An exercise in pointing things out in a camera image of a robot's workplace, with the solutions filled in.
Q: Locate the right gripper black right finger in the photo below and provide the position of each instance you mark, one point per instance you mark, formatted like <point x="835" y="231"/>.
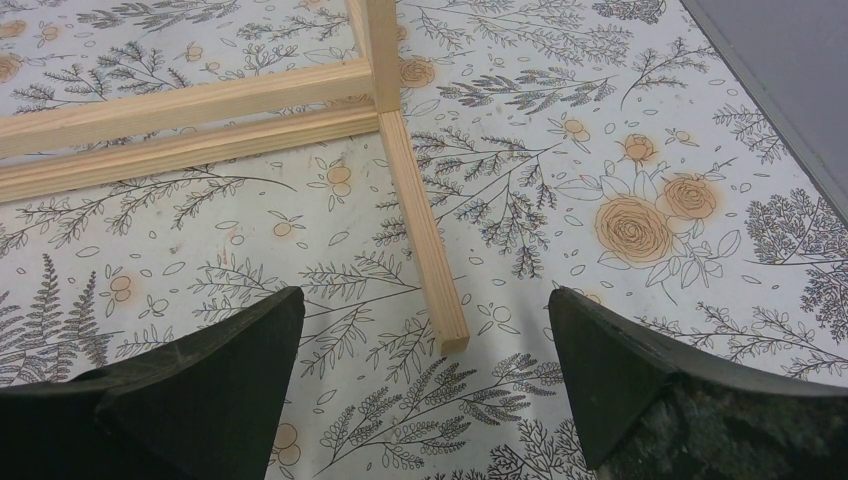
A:
<point x="646" y="406"/>

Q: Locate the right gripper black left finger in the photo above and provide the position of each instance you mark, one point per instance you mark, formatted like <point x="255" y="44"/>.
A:
<point x="205" y="406"/>

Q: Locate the wooden drying rack frame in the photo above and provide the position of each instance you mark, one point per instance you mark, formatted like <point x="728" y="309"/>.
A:
<point x="239" y="118"/>

